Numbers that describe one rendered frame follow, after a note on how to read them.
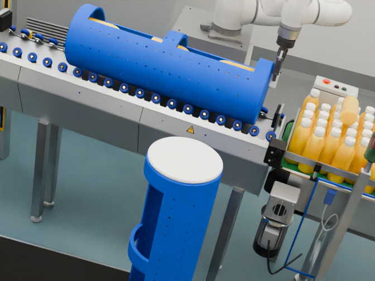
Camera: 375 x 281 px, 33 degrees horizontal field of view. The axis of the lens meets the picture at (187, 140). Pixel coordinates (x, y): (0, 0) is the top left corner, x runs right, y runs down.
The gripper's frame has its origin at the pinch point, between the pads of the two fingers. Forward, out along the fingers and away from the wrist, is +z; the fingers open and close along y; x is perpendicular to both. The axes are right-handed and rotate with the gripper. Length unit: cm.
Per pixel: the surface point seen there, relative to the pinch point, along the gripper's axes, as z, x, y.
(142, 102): 23, 52, -13
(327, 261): 51, -44, -40
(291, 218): 39, -25, -37
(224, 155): 34.5, 10.1, -15.4
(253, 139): 23.4, 0.4, -13.3
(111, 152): 116, 89, 71
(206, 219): 33, 5, -63
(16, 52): 19, 114, -13
